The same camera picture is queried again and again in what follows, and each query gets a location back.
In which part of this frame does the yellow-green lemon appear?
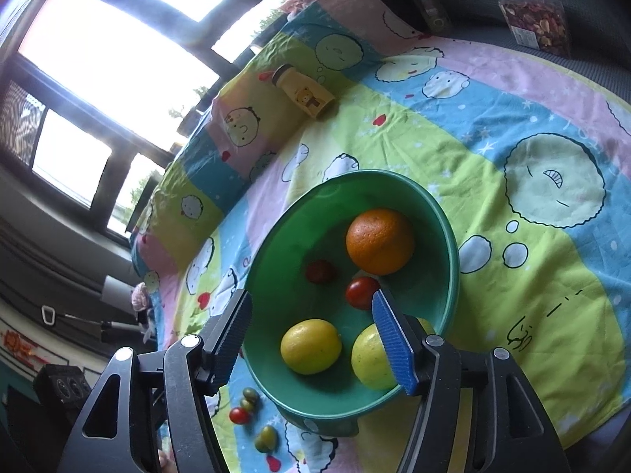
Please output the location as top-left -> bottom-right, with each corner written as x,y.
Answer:
349,316 -> 437,392

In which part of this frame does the large red tomato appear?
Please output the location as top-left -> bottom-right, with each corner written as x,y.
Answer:
345,277 -> 381,311

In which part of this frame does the yellow lemon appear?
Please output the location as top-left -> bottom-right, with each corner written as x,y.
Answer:
280,318 -> 342,376

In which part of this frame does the orange fruit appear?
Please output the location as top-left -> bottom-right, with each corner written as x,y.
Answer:
345,208 -> 416,276

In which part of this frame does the red cherry tomato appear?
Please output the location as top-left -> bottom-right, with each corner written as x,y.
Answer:
305,259 -> 337,285

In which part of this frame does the small red tomato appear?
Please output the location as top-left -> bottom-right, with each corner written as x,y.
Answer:
229,407 -> 250,425

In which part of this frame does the green olive behind finger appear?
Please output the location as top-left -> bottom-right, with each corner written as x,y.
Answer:
243,387 -> 260,404

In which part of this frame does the green olive upper right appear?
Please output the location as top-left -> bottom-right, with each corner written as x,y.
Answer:
239,398 -> 256,413

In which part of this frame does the dark green olive lower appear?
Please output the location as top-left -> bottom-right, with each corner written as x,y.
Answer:
254,436 -> 271,454

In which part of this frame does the light green olive lower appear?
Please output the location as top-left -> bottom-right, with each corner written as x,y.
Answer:
259,425 -> 278,452

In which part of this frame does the green plastic bowl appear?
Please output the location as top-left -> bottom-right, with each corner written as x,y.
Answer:
243,170 -> 460,437

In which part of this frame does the colourful cartoon bed sheet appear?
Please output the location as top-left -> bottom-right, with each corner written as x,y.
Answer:
132,0 -> 630,449

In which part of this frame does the yellow bear bottle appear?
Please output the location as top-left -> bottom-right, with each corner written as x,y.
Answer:
258,63 -> 336,120

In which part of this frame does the grey sofa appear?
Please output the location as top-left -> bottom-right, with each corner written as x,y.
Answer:
440,0 -> 630,102

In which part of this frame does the window frame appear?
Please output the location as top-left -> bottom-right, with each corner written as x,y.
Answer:
1,0 -> 274,241

